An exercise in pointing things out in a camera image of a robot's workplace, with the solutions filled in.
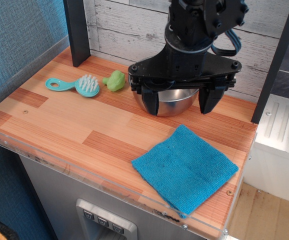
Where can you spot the dark grey post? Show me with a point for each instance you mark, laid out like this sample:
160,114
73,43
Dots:
272,73
77,30

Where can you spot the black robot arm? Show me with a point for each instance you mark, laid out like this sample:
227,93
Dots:
194,23

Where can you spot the silver dispenser button panel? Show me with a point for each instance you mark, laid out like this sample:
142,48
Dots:
100,224

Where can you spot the dark grey right post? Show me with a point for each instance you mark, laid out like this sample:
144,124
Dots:
272,73

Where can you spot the white ribbed side counter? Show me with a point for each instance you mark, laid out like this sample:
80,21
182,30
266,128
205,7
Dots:
268,166

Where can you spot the clear acrylic table guard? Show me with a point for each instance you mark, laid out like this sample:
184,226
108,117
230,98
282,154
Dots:
84,175

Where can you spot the dark grey left post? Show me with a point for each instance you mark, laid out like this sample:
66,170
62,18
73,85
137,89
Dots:
77,30

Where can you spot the blue knitted cloth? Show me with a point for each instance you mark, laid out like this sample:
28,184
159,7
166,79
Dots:
185,170

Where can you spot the stainless steel bowl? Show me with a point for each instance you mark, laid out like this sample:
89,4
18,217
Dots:
171,102

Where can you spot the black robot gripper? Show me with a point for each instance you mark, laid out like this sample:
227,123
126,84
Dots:
173,68

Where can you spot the grey cabinet front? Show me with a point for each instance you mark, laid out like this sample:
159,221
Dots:
59,190

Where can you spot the teal toy hair brush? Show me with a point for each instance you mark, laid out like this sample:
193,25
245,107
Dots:
87,85

